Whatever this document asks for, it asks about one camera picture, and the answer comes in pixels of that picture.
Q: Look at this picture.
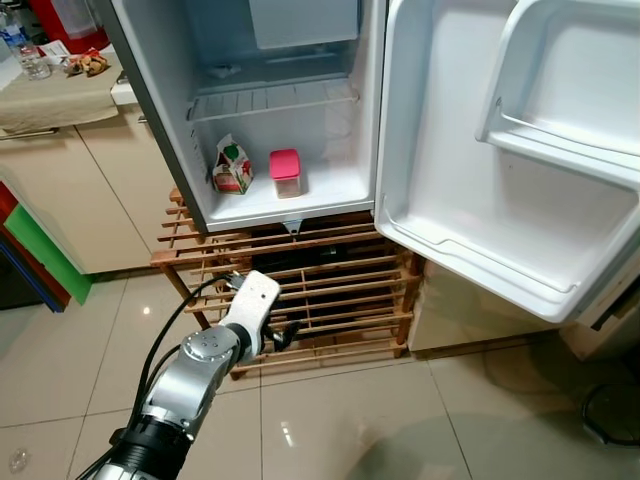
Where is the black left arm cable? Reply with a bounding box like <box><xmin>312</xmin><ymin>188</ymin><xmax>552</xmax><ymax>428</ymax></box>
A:
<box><xmin>75</xmin><ymin>272</ymin><xmax>246</xmax><ymax>480</ymax></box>

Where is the metal drawer handle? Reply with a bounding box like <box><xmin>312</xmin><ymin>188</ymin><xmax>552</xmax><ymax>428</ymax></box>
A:
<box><xmin>0</xmin><ymin>125</ymin><xmax>61</xmax><ymax>141</ymax></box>

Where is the white freezer compartment flap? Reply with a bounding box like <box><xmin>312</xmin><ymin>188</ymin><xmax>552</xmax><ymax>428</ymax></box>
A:
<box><xmin>247</xmin><ymin>0</ymin><xmax>361</xmax><ymax>51</ymax></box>

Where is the white wire fridge shelf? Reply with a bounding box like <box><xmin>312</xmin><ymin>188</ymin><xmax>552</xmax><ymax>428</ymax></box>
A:
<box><xmin>186</xmin><ymin>78</ymin><xmax>361</xmax><ymax>124</ymax></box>

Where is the clear plastic water bottle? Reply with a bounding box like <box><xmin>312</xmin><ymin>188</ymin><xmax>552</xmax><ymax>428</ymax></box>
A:
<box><xmin>0</xmin><ymin>18</ymin><xmax>51</xmax><ymax>81</ymax></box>

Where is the cream kitchen counter cabinet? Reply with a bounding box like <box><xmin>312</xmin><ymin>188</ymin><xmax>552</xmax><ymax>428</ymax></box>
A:
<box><xmin>0</xmin><ymin>50</ymin><xmax>196</xmax><ymax>276</ymax></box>

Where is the small fridge steel door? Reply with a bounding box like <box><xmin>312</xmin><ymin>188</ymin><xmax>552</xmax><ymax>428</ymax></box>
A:
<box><xmin>374</xmin><ymin>0</ymin><xmax>640</xmax><ymax>327</ymax></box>

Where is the wooden wine rack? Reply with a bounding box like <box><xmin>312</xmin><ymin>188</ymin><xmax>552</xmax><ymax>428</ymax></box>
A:
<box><xmin>150</xmin><ymin>187</ymin><xmax>428</xmax><ymax>381</ymax></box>

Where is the blue cutting board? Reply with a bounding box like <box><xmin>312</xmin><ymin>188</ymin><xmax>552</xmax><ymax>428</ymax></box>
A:
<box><xmin>0</xmin><ymin>232</ymin><xmax>69</xmax><ymax>314</ymax></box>

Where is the deep white door shelf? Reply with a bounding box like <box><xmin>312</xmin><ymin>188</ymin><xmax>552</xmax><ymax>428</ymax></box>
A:
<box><xmin>476</xmin><ymin>0</ymin><xmax>640</xmax><ymax>191</ymax></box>

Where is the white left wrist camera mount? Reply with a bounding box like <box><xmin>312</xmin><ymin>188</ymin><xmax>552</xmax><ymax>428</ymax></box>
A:
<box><xmin>222</xmin><ymin>270</ymin><xmax>283</xmax><ymax>351</ymax></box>

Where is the shallow white door shelf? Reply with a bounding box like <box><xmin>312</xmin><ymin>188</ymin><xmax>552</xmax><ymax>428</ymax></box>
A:
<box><xmin>376</xmin><ymin>190</ymin><xmax>583</xmax><ymax>323</ymax></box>

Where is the milk carton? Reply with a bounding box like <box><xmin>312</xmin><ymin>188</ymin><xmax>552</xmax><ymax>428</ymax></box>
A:
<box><xmin>210</xmin><ymin>133</ymin><xmax>256</xmax><ymax>196</ymax></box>

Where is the pink lid food container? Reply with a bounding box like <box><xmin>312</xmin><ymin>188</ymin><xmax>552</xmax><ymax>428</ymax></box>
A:
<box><xmin>268</xmin><ymin>148</ymin><xmax>304</xmax><ymax>199</ymax></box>

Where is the beige counter mat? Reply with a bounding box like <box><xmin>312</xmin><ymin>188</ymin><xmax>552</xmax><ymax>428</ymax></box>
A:
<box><xmin>0</xmin><ymin>58</ymin><xmax>126</xmax><ymax>138</ymax></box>

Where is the golden shiny snack packet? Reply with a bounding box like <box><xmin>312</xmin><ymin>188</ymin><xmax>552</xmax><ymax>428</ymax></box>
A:
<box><xmin>80</xmin><ymin>50</ymin><xmax>111</xmax><ymax>78</ymax></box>

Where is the green cutting board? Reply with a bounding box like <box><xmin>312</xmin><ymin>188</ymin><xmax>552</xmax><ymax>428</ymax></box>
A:
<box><xmin>3</xmin><ymin>203</ymin><xmax>93</xmax><ymax>307</ymax></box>

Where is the small grey fridge body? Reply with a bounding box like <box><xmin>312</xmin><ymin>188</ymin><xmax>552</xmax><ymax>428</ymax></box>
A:
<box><xmin>95</xmin><ymin>0</ymin><xmax>391</xmax><ymax>234</ymax></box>

